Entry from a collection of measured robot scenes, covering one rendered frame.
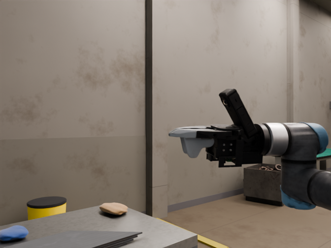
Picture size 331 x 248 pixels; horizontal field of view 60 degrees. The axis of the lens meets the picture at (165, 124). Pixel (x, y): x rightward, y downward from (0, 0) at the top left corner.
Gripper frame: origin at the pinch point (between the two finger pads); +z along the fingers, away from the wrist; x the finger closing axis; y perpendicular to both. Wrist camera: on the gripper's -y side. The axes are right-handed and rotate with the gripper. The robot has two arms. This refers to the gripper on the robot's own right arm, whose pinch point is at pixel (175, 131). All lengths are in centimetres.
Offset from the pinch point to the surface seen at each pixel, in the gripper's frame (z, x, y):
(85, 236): 20, 42, 44
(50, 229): 34, 59, 49
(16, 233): 44, 50, 45
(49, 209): 63, 249, 123
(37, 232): 38, 57, 49
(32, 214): 80, 251, 128
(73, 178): 44, 323, 115
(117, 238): 9, 37, 44
